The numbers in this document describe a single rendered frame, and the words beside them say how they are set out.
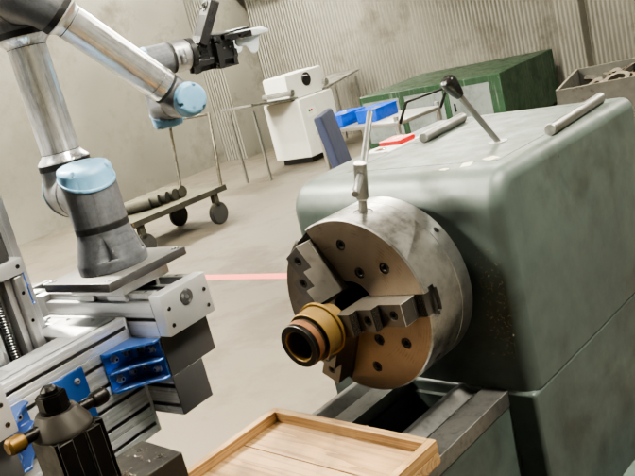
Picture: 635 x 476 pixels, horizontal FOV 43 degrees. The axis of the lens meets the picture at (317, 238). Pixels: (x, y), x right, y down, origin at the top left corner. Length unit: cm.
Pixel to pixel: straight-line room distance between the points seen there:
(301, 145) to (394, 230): 885
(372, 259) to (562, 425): 48
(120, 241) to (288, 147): 858
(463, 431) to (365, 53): 1033
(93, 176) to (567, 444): 106
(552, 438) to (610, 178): 53
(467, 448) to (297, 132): 889
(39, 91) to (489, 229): 102
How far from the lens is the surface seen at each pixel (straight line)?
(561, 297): 150
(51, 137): 185
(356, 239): 130
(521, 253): 137
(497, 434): 145
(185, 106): 179
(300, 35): 1210
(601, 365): 166
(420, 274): 126
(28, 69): 185
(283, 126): 1022
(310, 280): 132
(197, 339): 173
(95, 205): 171
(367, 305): 128
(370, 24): 1141
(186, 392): 172
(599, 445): 168
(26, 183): 1020
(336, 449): 135
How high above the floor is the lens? 153
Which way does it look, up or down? 14 degrees down
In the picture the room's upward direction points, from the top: 14 degrees counter-clockwise
